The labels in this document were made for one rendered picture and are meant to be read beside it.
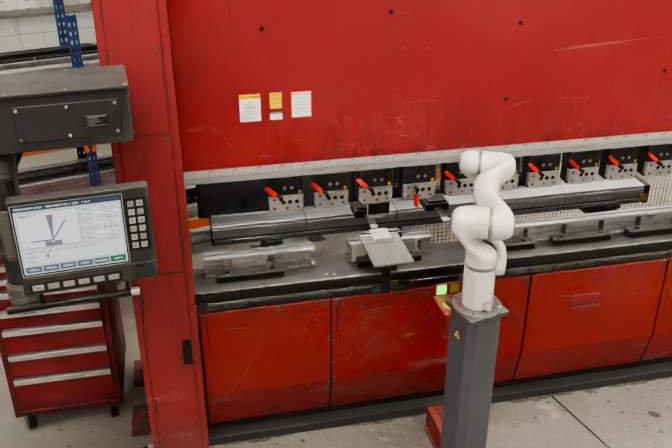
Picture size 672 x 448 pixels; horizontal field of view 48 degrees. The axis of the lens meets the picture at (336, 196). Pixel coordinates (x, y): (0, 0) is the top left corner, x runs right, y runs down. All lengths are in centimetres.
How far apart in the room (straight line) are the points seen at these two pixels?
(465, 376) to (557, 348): 103
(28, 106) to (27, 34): 459
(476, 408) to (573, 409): 104
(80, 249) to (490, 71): 180
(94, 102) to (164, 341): 122
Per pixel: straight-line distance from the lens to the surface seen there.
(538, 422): 411
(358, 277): 344
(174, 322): 332
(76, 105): 256
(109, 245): 274
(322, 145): 323
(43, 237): 272
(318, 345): 361
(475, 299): 298
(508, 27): 333
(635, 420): 427
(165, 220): 307
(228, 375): 364
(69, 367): 392
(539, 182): 365
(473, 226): 282
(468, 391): 320
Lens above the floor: 269
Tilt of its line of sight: 26 degrees down
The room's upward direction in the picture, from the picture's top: straight up
